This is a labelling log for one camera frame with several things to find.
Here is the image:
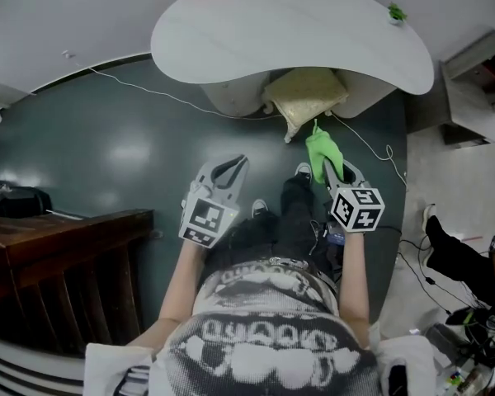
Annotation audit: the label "white striped bed base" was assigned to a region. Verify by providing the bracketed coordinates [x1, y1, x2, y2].
[0, 332, 87, 396]

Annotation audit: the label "person's right sneaker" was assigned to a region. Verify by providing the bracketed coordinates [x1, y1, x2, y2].
[295, 162, 314, 183]

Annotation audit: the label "person's right forearm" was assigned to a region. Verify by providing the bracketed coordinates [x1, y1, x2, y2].
[337, 231, 370, 342]

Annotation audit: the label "person's black trousers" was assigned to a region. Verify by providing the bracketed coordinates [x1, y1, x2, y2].
[214, 175, 343, 271]

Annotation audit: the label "person's left sneaker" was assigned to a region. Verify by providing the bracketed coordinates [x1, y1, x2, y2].
[251, 198, 270, 220]

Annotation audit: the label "person's left forearm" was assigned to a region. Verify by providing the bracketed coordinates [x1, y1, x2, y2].
[127, 241, 210, 346]

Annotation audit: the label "black device with blue screen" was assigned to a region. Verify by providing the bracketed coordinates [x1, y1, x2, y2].
[328, 224, 347, 247]

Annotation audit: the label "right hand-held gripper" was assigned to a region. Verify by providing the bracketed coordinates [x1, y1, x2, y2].
[323, 158, 387, 235]

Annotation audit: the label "black cable with power adapter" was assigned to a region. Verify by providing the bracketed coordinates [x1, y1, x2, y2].
[395, 237, 479, 317]

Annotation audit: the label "grey wooden cabinet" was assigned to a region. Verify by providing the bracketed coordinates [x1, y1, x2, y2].
[439, 31, 495, 150]

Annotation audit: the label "person's black white printed shirt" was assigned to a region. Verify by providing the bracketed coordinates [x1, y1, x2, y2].
[84, 257, 438, 396]

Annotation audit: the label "green cloth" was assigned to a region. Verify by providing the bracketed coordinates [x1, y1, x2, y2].
[304, 120, 344, 186]

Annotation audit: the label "cream upholstered stool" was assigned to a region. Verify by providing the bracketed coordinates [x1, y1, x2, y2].
[262, 67, 351, 144]

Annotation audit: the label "white curved table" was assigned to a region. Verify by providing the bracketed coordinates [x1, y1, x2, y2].
[150, 0, 435, 121]

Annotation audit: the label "person's sneaker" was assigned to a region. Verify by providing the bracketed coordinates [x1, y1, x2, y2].
[295, 162, 314, 183]
[251, 198, 270, 220]

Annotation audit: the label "black and green shoe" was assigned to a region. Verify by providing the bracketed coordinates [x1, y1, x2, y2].
[444, 306, 479, 326]

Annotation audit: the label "small green potted plant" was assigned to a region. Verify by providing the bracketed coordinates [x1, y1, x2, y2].
[386, 1, 409, 26]

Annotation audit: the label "dark wooden slatted frame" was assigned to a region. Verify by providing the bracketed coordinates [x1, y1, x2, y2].
[0, 208, 156, 356]

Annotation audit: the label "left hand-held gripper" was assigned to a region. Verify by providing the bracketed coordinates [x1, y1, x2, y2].
[178, 153, 249, 249]

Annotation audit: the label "black bag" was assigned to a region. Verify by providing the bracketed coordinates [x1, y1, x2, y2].
[0, 186, 54, 220]

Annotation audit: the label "cluttered equipment pile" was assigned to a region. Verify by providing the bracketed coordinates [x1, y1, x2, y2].
[424, 303, 495, 396]

